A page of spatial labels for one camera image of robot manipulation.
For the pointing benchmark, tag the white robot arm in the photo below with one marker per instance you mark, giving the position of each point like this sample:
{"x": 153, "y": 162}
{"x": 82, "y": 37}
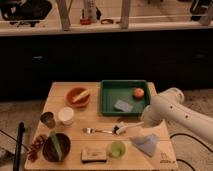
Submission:
{"x": 169, "y": 105}

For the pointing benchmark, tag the white paper cup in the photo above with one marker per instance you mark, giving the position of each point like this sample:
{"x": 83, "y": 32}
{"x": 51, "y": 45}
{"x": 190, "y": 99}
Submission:
{"x": 66, "y": 115}

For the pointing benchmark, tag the green plastic cup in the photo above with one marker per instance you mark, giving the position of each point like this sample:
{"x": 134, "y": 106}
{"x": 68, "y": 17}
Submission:
{"x": 116, "y": 149}

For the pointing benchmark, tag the metal cup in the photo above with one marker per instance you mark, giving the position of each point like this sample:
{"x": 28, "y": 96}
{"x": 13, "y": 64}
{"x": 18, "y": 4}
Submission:
{"x": 47, "y": 118}

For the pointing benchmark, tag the green plastic tray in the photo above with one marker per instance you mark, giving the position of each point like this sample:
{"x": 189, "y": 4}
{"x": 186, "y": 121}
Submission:
{"x": 113, "y": 91}

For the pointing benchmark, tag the yellow banana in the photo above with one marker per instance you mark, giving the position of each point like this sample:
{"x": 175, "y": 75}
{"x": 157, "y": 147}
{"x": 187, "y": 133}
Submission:
{"x": 80, "y": 96}

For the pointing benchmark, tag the grey sponge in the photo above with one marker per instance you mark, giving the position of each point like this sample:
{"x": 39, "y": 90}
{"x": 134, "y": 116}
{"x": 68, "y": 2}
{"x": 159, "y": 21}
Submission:
{"x": 123, "y": 106}

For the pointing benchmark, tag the orange fruit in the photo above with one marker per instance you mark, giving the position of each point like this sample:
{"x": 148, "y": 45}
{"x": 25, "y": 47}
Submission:
{"x": 138, "y": 93}

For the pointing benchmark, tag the orange bowl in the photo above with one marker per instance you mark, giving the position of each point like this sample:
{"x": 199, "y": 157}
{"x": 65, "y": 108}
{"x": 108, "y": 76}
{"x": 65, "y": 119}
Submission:
{"x": 79, "y": 104}

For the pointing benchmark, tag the wooden table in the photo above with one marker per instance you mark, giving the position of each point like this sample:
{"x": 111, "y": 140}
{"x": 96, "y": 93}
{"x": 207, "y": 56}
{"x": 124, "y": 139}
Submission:
{"x": 133, "y": 160}

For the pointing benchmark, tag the silver fork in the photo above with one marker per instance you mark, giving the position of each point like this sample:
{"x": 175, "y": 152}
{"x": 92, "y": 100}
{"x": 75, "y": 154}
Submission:
{"x": 92, "y": 130}

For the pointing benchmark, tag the red round object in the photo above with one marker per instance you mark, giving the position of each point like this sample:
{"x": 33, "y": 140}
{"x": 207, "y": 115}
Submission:
{"x": 84, "y": 21}

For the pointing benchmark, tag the wooden block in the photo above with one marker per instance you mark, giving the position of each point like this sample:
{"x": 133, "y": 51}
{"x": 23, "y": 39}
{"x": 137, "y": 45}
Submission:
{"x": 93, "y": 155}

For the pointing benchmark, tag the grey folded cloth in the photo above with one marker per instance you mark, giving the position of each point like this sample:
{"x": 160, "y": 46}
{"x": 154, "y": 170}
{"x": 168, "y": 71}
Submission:
{"x": 146, "y": 144}

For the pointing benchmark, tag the green cucumber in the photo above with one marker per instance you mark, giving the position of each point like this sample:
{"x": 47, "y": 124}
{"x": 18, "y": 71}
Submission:
{"x": 56, "y": 144}

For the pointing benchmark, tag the dark brown bowl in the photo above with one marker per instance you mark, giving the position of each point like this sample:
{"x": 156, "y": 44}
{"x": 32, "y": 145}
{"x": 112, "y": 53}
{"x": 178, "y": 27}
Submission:
{"x": 49, "y": 151}

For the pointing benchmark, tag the black pole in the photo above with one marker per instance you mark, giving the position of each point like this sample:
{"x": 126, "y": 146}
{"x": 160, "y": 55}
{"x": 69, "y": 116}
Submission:
{"x": 16, "y": 162}

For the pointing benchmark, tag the black chair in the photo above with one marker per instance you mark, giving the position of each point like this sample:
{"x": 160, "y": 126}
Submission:
{"x": 30, "y": 12}

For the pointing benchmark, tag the brown ring object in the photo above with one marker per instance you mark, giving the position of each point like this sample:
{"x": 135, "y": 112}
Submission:
{"x": 107, "y": 21}

